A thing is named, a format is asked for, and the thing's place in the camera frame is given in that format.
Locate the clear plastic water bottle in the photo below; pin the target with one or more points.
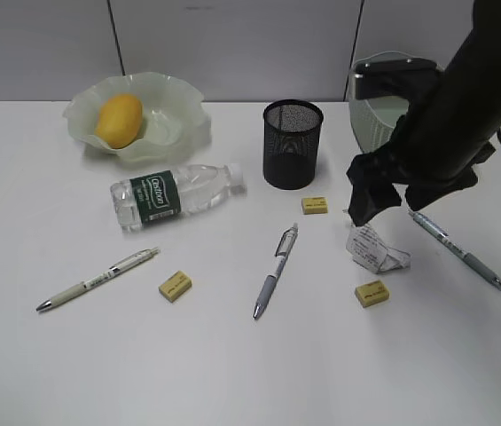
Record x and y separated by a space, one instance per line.
147 200

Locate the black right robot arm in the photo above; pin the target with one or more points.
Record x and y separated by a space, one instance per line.
471 83

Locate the yellow eraser near holder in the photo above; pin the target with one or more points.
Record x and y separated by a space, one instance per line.
314 205

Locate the pale green woven basket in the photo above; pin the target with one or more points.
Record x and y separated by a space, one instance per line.
373 120

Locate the beige ballpoint pen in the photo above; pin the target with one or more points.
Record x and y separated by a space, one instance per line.
112 272

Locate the blue grey ballpoint pen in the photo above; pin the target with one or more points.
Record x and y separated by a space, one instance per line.
466 257

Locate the yellow eraser right front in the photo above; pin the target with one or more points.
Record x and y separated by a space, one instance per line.
372 293

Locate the pale green wavy glass plate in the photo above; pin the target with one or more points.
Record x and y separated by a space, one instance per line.
175 125

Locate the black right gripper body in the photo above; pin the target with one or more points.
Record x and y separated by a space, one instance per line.
427 146

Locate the yellow eraser left front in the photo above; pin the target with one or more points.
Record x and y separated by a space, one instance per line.
175 286

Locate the white waste paper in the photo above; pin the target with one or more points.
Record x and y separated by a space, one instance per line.
370 251

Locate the black mesh pen holder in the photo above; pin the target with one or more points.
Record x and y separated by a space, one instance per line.
292 130

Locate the purple grey ballpoint pen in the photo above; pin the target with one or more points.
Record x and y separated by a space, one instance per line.
282 253

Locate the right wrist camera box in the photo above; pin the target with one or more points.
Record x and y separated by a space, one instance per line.
408 78

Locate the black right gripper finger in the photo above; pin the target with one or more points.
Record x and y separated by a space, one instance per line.
423 193
370 199

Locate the yellow mango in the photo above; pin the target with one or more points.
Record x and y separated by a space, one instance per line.
120 120

